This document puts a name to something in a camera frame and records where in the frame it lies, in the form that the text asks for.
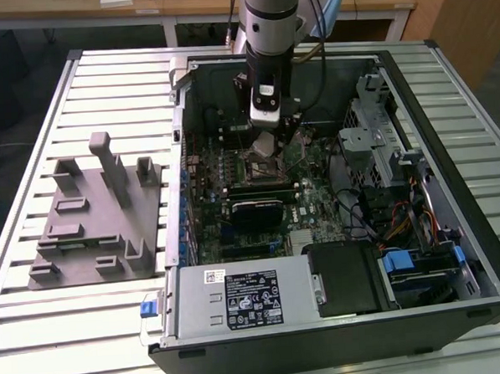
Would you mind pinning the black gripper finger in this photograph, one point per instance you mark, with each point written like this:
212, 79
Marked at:
290, 132

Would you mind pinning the silver CPU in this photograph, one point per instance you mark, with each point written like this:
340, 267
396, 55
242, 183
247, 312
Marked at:
264, 144

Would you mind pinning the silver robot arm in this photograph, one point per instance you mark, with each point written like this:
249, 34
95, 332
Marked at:
266, 10

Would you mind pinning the CPU socket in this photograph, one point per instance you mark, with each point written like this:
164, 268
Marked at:
261, 169

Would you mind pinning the green motherboard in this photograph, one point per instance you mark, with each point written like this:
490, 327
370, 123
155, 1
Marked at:
321, 191

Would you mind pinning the perforated metal drive cage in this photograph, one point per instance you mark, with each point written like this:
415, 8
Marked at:
363, 141

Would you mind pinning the black graphics card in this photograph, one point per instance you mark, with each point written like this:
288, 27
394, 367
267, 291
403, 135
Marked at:
258, 220

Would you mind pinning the silver chipset heatsink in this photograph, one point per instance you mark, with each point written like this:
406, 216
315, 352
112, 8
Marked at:
303, 239

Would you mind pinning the black plastic shroud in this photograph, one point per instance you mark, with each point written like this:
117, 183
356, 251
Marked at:
347, 278

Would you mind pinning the blue disk carrier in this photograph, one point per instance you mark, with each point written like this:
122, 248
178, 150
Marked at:
398, 262

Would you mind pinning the grey power supply unit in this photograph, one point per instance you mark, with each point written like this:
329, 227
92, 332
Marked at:
197, 307

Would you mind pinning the grey parts rack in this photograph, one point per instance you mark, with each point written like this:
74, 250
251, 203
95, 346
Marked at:
105, 228

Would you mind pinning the wooden cabinet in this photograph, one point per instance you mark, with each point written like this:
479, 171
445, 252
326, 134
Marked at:
471, 16

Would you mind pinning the wooden desk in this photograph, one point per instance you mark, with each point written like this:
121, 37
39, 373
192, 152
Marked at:
56, 10

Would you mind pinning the blue case latch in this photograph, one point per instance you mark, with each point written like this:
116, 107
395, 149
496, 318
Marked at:
147, 310

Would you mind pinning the black PC case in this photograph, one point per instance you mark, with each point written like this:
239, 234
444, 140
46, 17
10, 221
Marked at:
284, 361

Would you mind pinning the metal disk bay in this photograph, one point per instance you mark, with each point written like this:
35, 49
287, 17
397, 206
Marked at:
469, 280

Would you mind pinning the green RAM stick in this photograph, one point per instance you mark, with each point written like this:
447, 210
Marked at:
77, 245

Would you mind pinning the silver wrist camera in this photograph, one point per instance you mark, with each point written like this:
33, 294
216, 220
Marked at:
265, 117

